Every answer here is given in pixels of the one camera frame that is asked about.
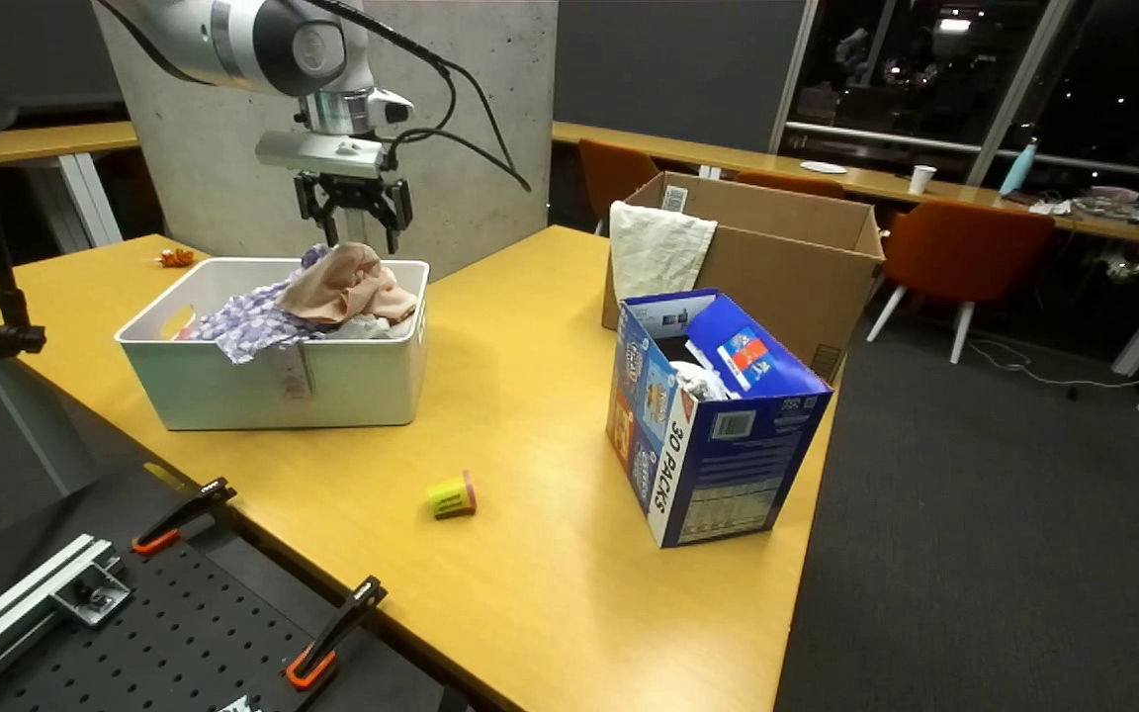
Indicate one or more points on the light blue bottle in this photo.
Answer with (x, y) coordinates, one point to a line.
(1019, 169)

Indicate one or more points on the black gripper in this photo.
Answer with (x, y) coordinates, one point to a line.
(355, 188)

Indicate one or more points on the white towel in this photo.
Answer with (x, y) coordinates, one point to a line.
(653, 251)

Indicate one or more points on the long wooden desk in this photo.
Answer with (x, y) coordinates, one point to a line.
(753, 160)

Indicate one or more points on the black orange bar clamp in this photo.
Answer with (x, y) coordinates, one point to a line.
(178, 515)
(333, 634)

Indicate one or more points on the white paper cup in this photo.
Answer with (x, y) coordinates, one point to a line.
(923, 180)

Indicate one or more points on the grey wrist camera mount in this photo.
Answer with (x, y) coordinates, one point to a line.
(326, 154)

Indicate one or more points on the short wooden desk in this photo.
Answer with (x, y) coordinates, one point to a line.
(40, 139)

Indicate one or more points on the white packets in snack box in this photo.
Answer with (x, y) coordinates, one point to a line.
(704, 375)

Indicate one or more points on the black perforated board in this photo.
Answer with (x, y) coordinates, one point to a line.
(200, 634)

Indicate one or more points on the small orange object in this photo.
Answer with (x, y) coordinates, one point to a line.
(176, 260)

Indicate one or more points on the blue snack variety box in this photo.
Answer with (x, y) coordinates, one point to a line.
(715, 461)

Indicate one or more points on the aluminium rail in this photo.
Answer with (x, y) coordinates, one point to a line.
(18, 607)

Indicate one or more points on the white plastic bin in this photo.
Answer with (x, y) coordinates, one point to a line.
(268, 388)

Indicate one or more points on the green spice cup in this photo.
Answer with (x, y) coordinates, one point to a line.
(453, 499)

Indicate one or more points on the pale pink printed shirt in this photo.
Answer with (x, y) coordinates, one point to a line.
(345, 292)

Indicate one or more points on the purple white checkered cloth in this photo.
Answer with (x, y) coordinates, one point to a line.
(246, 322)

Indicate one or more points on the orange chair white legs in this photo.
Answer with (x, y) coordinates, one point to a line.
(965, 251)

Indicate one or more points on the brown cardboard box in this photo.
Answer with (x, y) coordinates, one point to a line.
(781, 271)

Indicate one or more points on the clear bag tan pieces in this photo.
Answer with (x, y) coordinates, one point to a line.
(176, 322)

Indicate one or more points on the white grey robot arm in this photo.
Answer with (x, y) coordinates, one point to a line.
(268, 43)

